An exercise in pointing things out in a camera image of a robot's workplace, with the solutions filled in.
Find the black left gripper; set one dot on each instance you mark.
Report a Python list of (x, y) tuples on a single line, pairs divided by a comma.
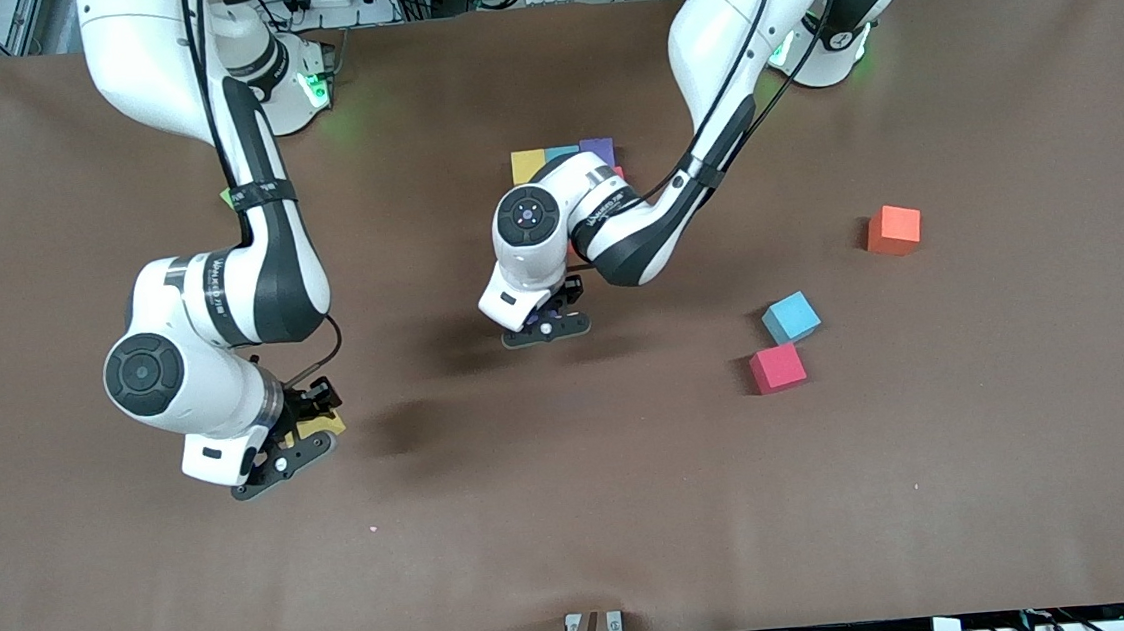
[(568, 292)]

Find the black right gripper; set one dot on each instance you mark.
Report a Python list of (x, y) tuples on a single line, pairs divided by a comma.
[(309, 400)]

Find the yellow foam cube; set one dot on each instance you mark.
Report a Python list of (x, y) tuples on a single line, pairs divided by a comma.
[(527, 165), (322, 427)]

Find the purple foam cube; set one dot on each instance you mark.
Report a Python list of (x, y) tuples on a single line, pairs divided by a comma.
[(597, 150), (530, 318)]

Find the blue foam cube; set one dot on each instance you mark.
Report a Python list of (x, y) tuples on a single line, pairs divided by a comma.
[(561, 152), (791, 318)]

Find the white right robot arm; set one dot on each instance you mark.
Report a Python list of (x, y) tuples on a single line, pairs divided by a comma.
[(186, 385)]

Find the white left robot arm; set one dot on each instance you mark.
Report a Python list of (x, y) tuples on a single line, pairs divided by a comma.
[(537, 257)]

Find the green foam cube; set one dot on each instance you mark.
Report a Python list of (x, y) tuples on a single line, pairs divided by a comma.
[(226, 197)]

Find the brown table cover sheet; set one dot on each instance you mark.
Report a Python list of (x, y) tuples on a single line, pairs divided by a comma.
[(579, 535)]

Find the orange foam cube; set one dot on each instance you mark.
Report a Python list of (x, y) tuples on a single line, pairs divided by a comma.
[(893, 230)]

